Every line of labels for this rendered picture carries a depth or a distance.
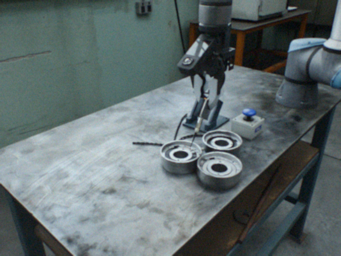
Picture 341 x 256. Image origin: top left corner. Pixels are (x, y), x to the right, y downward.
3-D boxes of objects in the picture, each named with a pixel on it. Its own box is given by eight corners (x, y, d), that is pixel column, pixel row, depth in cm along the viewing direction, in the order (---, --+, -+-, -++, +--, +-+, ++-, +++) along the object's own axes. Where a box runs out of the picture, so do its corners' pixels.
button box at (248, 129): (251, 140, 91) (253, 125, 89) (230, 132, 95) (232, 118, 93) (264, 130, 97) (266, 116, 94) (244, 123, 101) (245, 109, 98)
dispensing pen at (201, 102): (181, 145, 80) (204, 84, 80) (189, 147, 84) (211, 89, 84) (188, 148, 79) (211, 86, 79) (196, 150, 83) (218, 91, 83)
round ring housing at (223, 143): (230, 140, 91) (231, 127, 90) (247, 159, 83) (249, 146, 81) (196, 145, 89) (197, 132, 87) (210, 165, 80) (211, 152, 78)
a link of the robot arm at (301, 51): (301, 69, 119) (308, 32, 113) (331, 80, 109) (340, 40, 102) (277, 73, 115) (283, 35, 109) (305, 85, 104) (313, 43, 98)
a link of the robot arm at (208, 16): (221, 7, 67) (190, 4, 71) (219, 29, 69) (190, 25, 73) (238, 4, 72) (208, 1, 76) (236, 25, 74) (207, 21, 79)
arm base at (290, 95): (285, 91, 126) (290, 67, 122) (324, 100, 118) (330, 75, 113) (268, 101, 117) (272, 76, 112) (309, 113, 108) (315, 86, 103)
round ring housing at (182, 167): (206, 172, 77) (207, 158, 75) (165, 179, 75) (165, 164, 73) (193, 150, 86) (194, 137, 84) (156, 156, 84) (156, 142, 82)
